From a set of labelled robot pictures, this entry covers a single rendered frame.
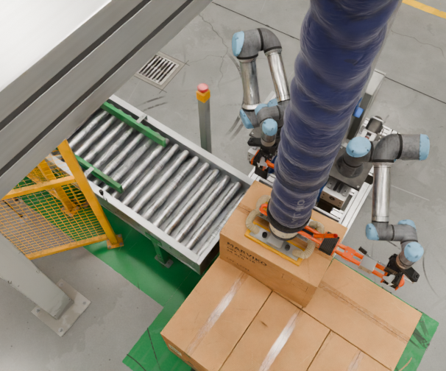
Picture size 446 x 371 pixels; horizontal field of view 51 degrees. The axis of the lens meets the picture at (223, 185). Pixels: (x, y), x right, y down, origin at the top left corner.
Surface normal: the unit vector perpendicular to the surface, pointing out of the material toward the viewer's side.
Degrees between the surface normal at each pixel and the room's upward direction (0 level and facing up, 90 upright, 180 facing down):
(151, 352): 0
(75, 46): 90
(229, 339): 0
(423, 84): 0
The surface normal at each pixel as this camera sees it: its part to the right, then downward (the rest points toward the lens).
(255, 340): 0.00, -0.48
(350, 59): 0.03, 0.75
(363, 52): 0.31, 0.70
